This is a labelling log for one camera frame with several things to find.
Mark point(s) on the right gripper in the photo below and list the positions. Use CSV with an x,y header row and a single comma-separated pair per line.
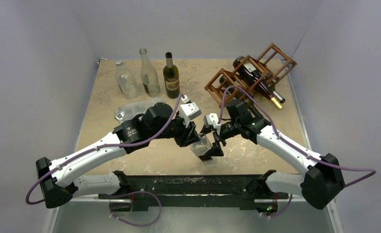
x,y
217,141

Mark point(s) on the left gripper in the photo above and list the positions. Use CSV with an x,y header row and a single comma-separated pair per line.
x,y
188,134

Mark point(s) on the clear bottle black cap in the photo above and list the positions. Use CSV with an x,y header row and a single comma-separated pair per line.
x,y
203,149

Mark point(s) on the dark bottle silver cap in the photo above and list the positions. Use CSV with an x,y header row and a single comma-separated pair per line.
x,y
171,77

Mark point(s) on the clear glass bottle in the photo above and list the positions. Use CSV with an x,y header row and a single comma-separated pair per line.
x,y
149,75
126,80

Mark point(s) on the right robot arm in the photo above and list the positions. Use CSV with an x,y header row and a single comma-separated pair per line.
x,y
319,179

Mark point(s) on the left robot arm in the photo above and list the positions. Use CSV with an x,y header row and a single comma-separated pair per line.
x,y
62,179

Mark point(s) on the wooden wine rack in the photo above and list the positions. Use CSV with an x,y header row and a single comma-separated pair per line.
x,y
252,75

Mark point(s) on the green bottle silver neck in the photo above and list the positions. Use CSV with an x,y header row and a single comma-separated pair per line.
x,y
276,94

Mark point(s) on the clear plastic screw box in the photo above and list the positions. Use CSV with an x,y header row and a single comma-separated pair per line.
x,y
140,107

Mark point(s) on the red adjustable wrench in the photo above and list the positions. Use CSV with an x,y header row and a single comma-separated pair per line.
x,y
119,115

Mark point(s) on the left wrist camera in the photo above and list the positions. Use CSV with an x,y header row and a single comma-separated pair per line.
x,y
188,110

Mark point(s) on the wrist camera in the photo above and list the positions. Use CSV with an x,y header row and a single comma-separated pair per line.
x,y
188,110
211,123

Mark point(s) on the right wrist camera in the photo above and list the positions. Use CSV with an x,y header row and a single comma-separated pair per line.
x,y
211,123

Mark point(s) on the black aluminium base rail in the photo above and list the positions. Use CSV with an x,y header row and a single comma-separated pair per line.
x,y
240,191

